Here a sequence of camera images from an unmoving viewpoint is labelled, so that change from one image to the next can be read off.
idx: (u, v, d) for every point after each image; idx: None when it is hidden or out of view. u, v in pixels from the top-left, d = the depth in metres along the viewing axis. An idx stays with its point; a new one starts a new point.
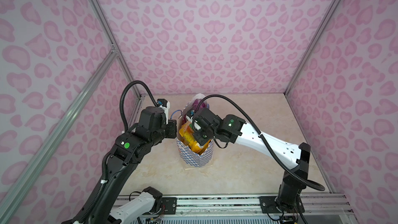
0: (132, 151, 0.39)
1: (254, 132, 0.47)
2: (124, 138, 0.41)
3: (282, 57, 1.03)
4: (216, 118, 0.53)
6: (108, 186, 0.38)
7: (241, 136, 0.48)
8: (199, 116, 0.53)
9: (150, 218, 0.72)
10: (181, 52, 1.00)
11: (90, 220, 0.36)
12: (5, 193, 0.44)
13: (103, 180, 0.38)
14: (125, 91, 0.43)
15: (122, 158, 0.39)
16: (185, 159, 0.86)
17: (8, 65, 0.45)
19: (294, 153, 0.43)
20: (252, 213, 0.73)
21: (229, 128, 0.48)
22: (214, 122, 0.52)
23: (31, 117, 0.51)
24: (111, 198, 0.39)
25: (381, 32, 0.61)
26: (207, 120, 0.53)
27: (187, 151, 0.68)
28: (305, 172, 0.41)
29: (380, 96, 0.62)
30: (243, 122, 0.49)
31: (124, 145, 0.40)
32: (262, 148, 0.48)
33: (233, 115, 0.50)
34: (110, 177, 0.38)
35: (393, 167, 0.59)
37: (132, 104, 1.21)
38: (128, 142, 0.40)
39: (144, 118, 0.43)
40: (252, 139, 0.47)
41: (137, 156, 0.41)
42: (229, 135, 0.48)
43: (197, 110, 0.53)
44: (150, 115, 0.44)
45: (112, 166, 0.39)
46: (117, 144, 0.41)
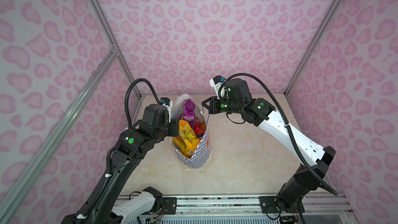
0: (136, 146, 0.40)
1: (281, 122, 0.46)
2: (128, 133, 0.42)
3: (282, 57, 1.03)
4: (249, 97, 0.51)
6: (112, 180, 0.38)
7: (267, 121, 0.48)
8: (237, 86, 0.50)
9: (150, 218, 0.72)
10: (181, 52, 1.00)
11: (95, 213, 0.36)
12: (5, 193, 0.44)
13: (108, 173, 0.39)
14: (130, 88, 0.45)
15: (126, 153, 0.40)
16: (183, 162, 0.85)
17: (9, 65, 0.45)
19: (317, 152, 0.42)
20: (252, 213, 0.73)
21: (259, 110, 0.47)
22: (246, 99, 0.50)
23: (32, 117, 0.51)
24: (114, 194, 0.40)
25: (380, 32, 0.61)
26: (241, 93, 0.51)
27: (180, 154, 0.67)
28: (322, 173, 0.40)
29: (380, 96, 0.62)
30: (272, 109, 0.47)
31: (128, 140, 0.41)
32: (284, 138, 0.47)
33: (266, 101, 0.49)
34: (114, 171, 0.39)
35: (393, 167, 0.59)
37: (132, 104, 1.21)
38: (132, 138, 0.41)
39: (148, 115, 0.44)
40: (278, 128, 0.47)
41: (141, 152, 0.42)
42: (256, 116, 0.48)
43: (237, 81, 0.49)
44: (154, 111, 0.45)
45: (116, 160, 0.40)
46: (121, 140, 0.41)
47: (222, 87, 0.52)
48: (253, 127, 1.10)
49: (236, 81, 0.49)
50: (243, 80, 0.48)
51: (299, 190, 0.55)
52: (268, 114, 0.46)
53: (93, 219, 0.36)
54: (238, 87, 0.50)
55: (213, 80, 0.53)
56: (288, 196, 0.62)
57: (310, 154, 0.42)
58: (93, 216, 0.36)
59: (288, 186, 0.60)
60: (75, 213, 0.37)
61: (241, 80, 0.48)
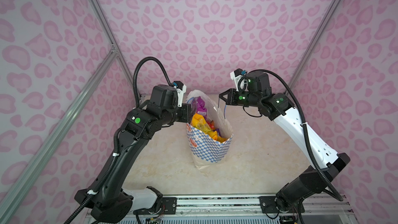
0: (142, 127, 0.39)
1: (298, 120, 0.45)
2: (134, 113, 0.40)
3: (282, 57, 1.03)
4: (268, 91, 0.50)
6: (121, 158, 0.38)
7: (283, 116, 0.47)
8: (256, 79, 0.50)
9: (150, 218, 0.72)
10: (181, 52, 1.00)
11: (104, 190, 0.37)
12: (5, 193, 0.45)
13: (116, 153, 0.38)
14: (138, 67, 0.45)
15: (132, 133, 0.38)
16: (199, 155, 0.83)
17: (9, 65, 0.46)
19: (330, 156, 0.41)
20: (252, 213, 0.73)
21: (276, 104, 0.47)
22: (265, 93, 0.50)
23: (32, 117, 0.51)
24: (123, 172, 0.40)
25: (381, 32, 0.61)
26: (259, 85, 0.51)
27: (204, 142, 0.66)
28: (330, 177, 0.40)
29: (380, 96, 0.62)
30: (291, 106, 0.46)
31: (134, 120, 0.39)
32: (298, 137, 0.46)
33: (286, 96, 0.48)
34: (122, 151, 0.38)
35: (393, 166, 0.59)
37: (132, 104, 1.21)
38: (139, 118, 0.39)
39: (156, 96, 0.41)
40: (292, 125, 0.46)
41: (148, 132, 0.40)
42: (272, 111, 0.47)
43: (258, 74, 0.49)
44: (162, 92, 0.43)
45: (123, 140, 0.38)
46: (128, 120, 0.39)
47: (242, 79, 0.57)
48: (253, 127, 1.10)
49: (257, 73, 0.49)
50: (265, 73, 0.48)
51: (301, 191, 0.55)
52: (286, 110, 0.45)
53: (104, 194, 0.37)
54: (259, 80, 0.50)
55: (235, 73, 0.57)
56: (288, 195, 0.62)
57: (322, 156, 0.42)
58: (103, 193, 0.36)
59: (290, 185, 0.60)
60: (88, 187, 0.37)
61: (263, 73, 0.48)
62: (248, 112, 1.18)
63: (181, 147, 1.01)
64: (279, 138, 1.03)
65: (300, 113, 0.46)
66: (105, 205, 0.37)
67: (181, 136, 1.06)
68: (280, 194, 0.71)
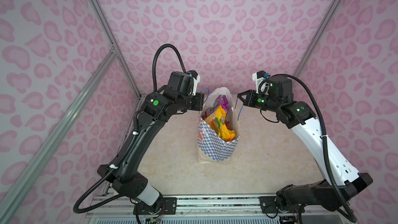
0: (160, 108, 0.40)
1: (317, 131, 0.43)
2: (153, 97, 0.42)
3: (282, 57, 1.03)
4: (290, 98, 0.49)
6: (139, 137, 0.40)
7: (302, 126, 0.45)
8: (280, 83, 0.49)
9: (150, 218, 0.72)
10: (181, 52, 1.00)
11: (124, 166, 0.39)
12: (5, 193, 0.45)
13: (136, 131, 0.40)
14: (156, 55, 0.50)
15: (151, 115, 0.40)
16: (203, 150, 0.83)
17: (8, 65, 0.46)
19: (350, 174, 0.38)
20: (252, 213, 0.73)
21: (296, 113, 0.46)
22: (286, 99, 0.49)
23: (32, 117, 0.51)
24: (141, 151, 0.42)
25: (381, 32, 0.61)
26: (282, 90, 0.50)
27: (211, 137, 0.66)
28: (347, 195, 0.37)
29: (380, 96, 0.62)
30: (311, 116, 0.45)
31: (153, 102, 0.41)
32: (316, 149, 0.44)
33: (308, 106, 0.46)
34: (141, 130, 0.40)
35: (393, 166, 0.59)
37: (132, 104, 1.21)
38: (157, 101, 0.41)
39: (173, 82, 0.43)
40: (312, 136, 0.44)
41: (165, 114, 0.42)
42: (291, 118, 0.46)
43: (282, 79, 0.48)
44: (179, 77, 0.44)
45: (142, 121, 0.40)
46: (146, 102, 0.42)
47: (264, 82, 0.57)
48: (253, 127, 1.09)
49: (281, 78, 0.48)
50: (289, 79, 0.46)
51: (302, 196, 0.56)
52: (306, 119, 0.44)
53: (124, 169, 0.39)
54: (282, 85, 0.49)
55: (257, 74, 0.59)
56: (291, 197, 0.62)
57: (340, 172, 0.39)
58: (123, 168, 0.39)
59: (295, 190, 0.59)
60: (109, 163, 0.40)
61: (288, 78, 0.47)
62: (248, 112, 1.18)
63: (181, 147, 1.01)
64: (279, 138, 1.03)
65: (321, 124, 0.44)
66: (125, 179, 0.40)
67: (181, 135, 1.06)
68: (280, 193, 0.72)
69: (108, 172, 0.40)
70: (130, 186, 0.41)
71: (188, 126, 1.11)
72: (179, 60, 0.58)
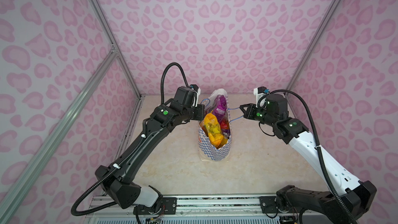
0: (169, 118, 0.46)
1: (312, 143, 0.47)
2: (162, 107, 0.48)
3: (282, 57, 1.03)
4: (286, 115, 0.54)
6: (146, 141, 0.44)
7: (296, 139, 0.50)
8: (275, 101, 0.54)
9: (150, 218, 0.72)
10: (181, 52, 1.00)
11: (127, 167, 0.40)
12: (5, 193, 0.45)
13: (144, 134, 0.44)
14: (164, 73, 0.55)
15: (159, 122, 0.46)
16: (203, 150, 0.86)
17: (8, 65, 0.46)
19: (350, 182, 0.39)
20: (252, 213, 0.73)
21: (289, 128, 0.51)
22: (282, 116, 0.54)
23: (32, 117, 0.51)
24: (144, 155, 0.44)
25: (381, 32, 0.61)
26: (278, 109, 0.55)
27: (208, 142, 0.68)
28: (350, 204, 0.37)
29: (380, 96, 0.62)
30: (305, 129, 0.49)
31: (162, 112, 0.47)
32: (313, 160, 0.47)
33: (301, 122, 0.51)
34: (148, 134, 0.44)
35: (393, 167, 0.59)
37: (132, 105, 1.20)
38: (167, 111, 0.48)
39: (180, 95, 0.51)
40: (307, 148, 0.47)
41: (172, 124, 0.49)
42: (286, 134, 0.51)
43: (278, 97, 0.53)
44: (185, 92, 0.51)
45: (151, 126, 0.45)
46: (156, 112, 0.48)
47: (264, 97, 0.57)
48: (253, 127, 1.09)
49: (276, 96, 0.53)
50: (284, 97, 0.51)
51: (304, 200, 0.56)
52: (299, 132, 0.49)
53: (126, 170, 0.40)
54: (277, 102, 0.54)
55: (257, 89, 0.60)
56: (293, 200, 0.62)
57: (340, 181, 0.40)
58: (125, 169, 0.40)
59: (298, 195, 0.59)
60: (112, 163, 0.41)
61: (284, 96, 0.52)
62: None
63: (181, 147, 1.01)
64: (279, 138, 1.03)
65: (315, 136, 0.48)
66: (124, 181, 0.40)
67: (181, 135, 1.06)
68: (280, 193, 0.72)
69: (109, 171, 0.40)
70: (127, 191, 0.41)
71: (188, 126, 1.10)
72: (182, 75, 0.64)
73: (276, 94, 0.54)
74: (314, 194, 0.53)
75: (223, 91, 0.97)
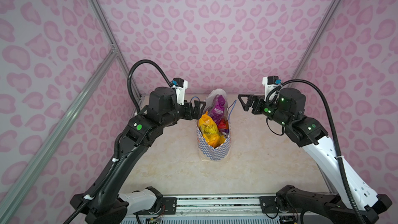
0: (144, 134, 0.39)
1: (331, 152, 0.41)
2: (137, 120, 0.41)
3: (282, 57, 1.03)
4: (301, 114, 0.46)
6: (119, 164, 0.38)
7: (316, 146, 0.42)
8: (294, 99, 0.44)
9: (150, 218, 0.72)
10: (181, 52, 1.00)
11: (101, 195, 0.37)
12: (5, 193, 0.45)
13: (115, 158, 0.39)
14: (132, 71, 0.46)
15: (133, 140, 0.39)
16: (202, 150, 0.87)
17: (9, 65, 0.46)
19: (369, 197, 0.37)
20: (251, 213, 0.73)
21: (308, 132, 0.43)
22: (297, 116, 0.45)
23: (32, 117, 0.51)
24: (121, 177, 0.40)
25: (381, 32, 0.61)
26: (295, 108, 0.46)
27: (205, 143, 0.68)
28: (370, 222, 0.35)
29: (380, 96, 0.62)
30: (323, 134, 0.42)
31: (136, 127, 0.40)
32: (331, 170, 0.42)
33: (319, 123, 0.44)
34: (122, 156, 0.39)
35: (392, 166, 0.59)
37: (132, 105, 1.20)
38: (140, 125, 0.40)
39: (154, 102, 0.40)
40: (326, 157, 0.41)
41: (148, 139, 0.41)
42: (302, 137, 0.43)
43: (295, 93, 0.43)
44: (159, 98, 0.41)
45: (124, 146, 0.39)
46: (130, 126, 0.41)
47: (274, 91, 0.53)
48: (253, 127, 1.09)
49: (293, 92, 0.43)
50: (302, 94, 0.42)
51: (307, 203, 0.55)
52: (318, 138, 0.42)
53: (100, 199, 0.36)
54: (295, 101, 0.44)
55: (268, 80, 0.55)
56: (294, 201, 0.61)
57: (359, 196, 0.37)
58: (99, 198, 0.36)
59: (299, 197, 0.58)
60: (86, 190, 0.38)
61: (301, 92, 0.43)
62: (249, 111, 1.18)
63: (181, 147, 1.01)
64: (279, 138, 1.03)
65: (335, 144, 0.41)
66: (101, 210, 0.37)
67: (181, 135, 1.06)
68: (280, 193, 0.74)
69: (82, 203, 0.37)
70: (108, 218, 0.39)
71: (188, 126, 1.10)
72: (159, 72, 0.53)
73: (292, 88, 0.45)
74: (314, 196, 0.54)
75: (221, 91, 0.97)
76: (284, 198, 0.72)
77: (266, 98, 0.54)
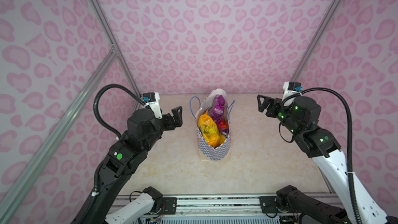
0: (124, 163, 0.38)
1: (342, 166, 0.40)
2: (117, 148, 0.40)
3: (282, 57, 1.03)
4: (315, 125, 0.46)
6: (100, 197, 0.37)
7: (327, 159, 0.41)
8: (308, 108, 0.44)
9: (150, 218, 0.72)
10: (181, 52, 1.00)
11: None
12: (5, 193, 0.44)
13: (95, 192, 0.37)
14: (97, 99, 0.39)
15: (114, 170, 0.38)
16: (202, 150, 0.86)
17: (9, 65, 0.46)
19: (379, 218, 0.36)
20: (251, 213, 0.73)
21: (320, 144, 0.42)
22: (310, 126, 0.45)
23: (32, 117, 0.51)
24: (102, 209, 0.38)
25: (381, 31, 0.61)
26: (309, 117, 0.45)
27: (205, 142, 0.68)
28: None
29: (380, 96, 0.62)
30: (336, 148, 0.42)
31: (116, 156, 0.39)
32: (340, 185, 0.41)
33: (333, 136, 0.43)
34: (101, 189, 0.37)
35: (392, 166, 0.59)
37: (132, 105, 1.20)
38: (121, 154, 0.39)
39: (132, 129, 0.39)
40: (337, 171, 0.40)
41: (130, 167, 0.40)
42: (312, 148, 0.43)
43: (311, 103, 0.43)
44: (137, 124, 0.39)
45: (103, 178, 0.38)
46: (110, 155, 0.40)
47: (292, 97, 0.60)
48: (253, 127, 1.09)
49: (309, 101, 0.43)
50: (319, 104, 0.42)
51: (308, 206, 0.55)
52: (330, 152, 0.41)
53: None
54: (309, 111, 0.44)
55: (288, 85, 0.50)
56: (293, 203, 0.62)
57: (367, 215, 0.36)
58: None
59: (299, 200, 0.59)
60: None
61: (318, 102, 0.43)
62: (249, 111, 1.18)
63: (181, 147, 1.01)
64: (279, 138, 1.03)
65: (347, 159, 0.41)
66: None
67: (181, 135, 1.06)
68: (281, 193, 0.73)
69: None
70: None
71: (188, 126, 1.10)
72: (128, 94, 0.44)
73: (309, 97, 0.45)
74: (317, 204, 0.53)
75: (221, 91, 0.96)
76: (284, 197, 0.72)
77: (282, 103, 0.55)
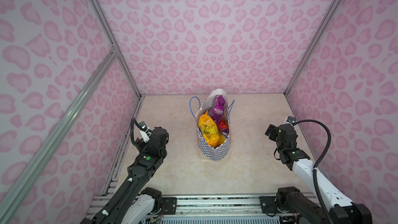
0: (153, 161, 0.55)
1: (310, 167, 0.53)
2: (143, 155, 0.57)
3: (282, 57, 1.03)
4: (293, 144, 0.63)
6: (133, 184, 0.48)
7: (297, 162, 0.57)
8: (286, 131, 0.64)
9: (150, 218, 0.72)
10: (181, 52, 1.00)
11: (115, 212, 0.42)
12: (5, 193, 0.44)
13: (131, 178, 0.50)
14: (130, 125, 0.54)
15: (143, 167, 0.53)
16: (202, 150, 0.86)
17: (8, 65, 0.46)
19: (340, 199, 0.42)
20: (252, 213, 0.73)
21: (292, 156, 0.59)
22: (288, 144, 0.63)
23: (32, 117, 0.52)
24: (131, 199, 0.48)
25: (381, 32, 0.61)
26: (287, 138, 0.64)
27: (205, 142, 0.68)
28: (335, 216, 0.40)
29: (380, 96, 0.62)
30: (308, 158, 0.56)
31: (145, 158, 0.56)
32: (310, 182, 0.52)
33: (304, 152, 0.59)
34: (135, 178, 0.50)
35: (392, 167, 0.59)
37: (132, 105, 1.20)
38: (148, 157, 0.56)
39: (155, 140, 0.58)
40: (304, 169, 0.54)
41: (153, 169, 0.56)
42: (288, 161, 0.60)
43: (290, 128, 0.62)
44: (159, 136, 0.59)
45: (136, 171, 0.52)
46: (138, 159, 0.55)
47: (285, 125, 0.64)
48: (253, 127, 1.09)
49: (289, 127, 0.63)
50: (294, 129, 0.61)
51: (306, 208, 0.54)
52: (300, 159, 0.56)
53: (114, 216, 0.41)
54: (286, 132, 0.64)
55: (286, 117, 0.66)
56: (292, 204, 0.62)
57: (330, 197, 0.43)
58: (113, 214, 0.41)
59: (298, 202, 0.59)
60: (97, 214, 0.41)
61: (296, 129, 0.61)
62: (249, 111, 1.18)
63: (181, 147, 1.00)
64: None
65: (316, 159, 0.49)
66: None
67: (181, 135, 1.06)
68: (282, 192, 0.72)
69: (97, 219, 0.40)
70: None
71: (188, 126, 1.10)
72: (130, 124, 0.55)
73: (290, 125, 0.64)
74: (316, 207, 0.52)
75: (221, 92, 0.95)
76: (284, 195, 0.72)
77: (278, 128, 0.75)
